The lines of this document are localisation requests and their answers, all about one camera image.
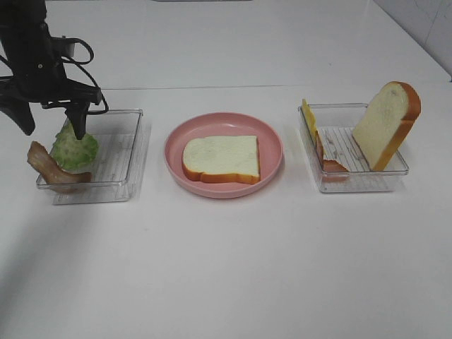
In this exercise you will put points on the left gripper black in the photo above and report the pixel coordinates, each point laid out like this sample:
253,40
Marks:
39,76

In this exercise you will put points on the bacon strip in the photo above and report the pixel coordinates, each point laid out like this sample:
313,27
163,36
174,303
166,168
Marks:
333,171
40,160

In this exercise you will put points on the green lettuce leaf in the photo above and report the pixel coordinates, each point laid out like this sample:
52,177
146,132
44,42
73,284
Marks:
71,153

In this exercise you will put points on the bread slice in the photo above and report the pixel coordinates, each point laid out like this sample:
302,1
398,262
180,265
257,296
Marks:
222,159
387,121

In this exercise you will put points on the yellow cheese slice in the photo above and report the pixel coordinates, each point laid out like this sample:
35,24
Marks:
310,119

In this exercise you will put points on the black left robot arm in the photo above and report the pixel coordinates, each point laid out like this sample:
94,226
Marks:
22,12

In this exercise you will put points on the left clear plastic tray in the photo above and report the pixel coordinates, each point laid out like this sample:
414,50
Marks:
117,170

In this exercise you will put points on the clear plastic tray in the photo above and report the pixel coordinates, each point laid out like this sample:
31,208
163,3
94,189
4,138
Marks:
335,123
117,170

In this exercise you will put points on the pink round plate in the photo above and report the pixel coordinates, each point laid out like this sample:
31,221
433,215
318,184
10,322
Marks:
270,149

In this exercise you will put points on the right clear plastic tray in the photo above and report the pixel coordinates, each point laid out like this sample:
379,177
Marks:
335,123

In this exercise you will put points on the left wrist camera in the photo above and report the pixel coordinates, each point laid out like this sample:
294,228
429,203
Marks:
65,46

